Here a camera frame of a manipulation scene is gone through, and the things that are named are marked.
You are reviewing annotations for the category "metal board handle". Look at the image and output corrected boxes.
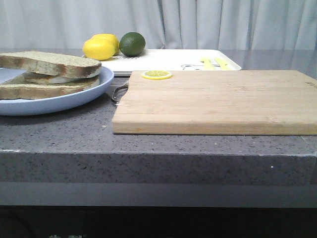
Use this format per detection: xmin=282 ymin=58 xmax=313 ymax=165
xmin=111 ymin=82 xmax=129 ymax=104

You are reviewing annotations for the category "fried egg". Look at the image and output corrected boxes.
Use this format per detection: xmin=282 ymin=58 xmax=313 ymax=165
xmin=22 ymin=72 xmax=99 ymax=84

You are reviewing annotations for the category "front yellow lemon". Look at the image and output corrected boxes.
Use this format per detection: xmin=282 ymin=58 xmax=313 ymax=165
xmin=82 ymin=38 xmax=116 ymax=60

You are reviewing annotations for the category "bread slice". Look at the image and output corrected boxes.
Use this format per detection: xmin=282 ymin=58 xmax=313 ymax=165
xmin=0 ymin=51 xmax=102 ymax=78
xmin=0 ymin=75 xmax=100 ymax=100

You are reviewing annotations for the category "rear yellow lemon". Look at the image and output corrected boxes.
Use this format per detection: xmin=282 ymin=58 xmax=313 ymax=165
xmin=91 ymin=33 xmax=119 ymax=56

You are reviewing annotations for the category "grey curtain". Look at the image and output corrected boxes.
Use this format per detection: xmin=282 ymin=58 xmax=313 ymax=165
xmin=0 ymin=0 xmax=317 ymax=50

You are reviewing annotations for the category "white bear tray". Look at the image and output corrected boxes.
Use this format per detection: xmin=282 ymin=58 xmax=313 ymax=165
xmin=102 ymin=49 xmax=241 ymax=76

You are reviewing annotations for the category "yellow lemon slice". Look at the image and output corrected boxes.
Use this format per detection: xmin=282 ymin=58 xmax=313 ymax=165
xmin=141 ymin=70 xmax=173 ymax=80

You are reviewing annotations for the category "yellow plastic knife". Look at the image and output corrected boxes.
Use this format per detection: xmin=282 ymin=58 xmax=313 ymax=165
xmin=214 ymin=58 xmax=231 ymax=70

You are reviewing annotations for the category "green lime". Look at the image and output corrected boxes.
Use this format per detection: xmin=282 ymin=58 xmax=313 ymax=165
xmin=119 ymin=32 xmax=146 ymax=57

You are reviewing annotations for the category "light blue plate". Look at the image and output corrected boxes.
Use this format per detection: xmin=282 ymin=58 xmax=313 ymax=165
xmin=0 ymin=66 xmax=114 ymax=116

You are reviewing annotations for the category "wooden cutting board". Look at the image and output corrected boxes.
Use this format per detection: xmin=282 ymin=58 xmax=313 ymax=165
xmin=112 ymin=70 xmax=317 ymax=135

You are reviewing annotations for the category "yellow plastic fork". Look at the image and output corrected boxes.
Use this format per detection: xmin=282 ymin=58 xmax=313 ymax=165
xmin=200 ymin=57 xmax=215 ymax=70

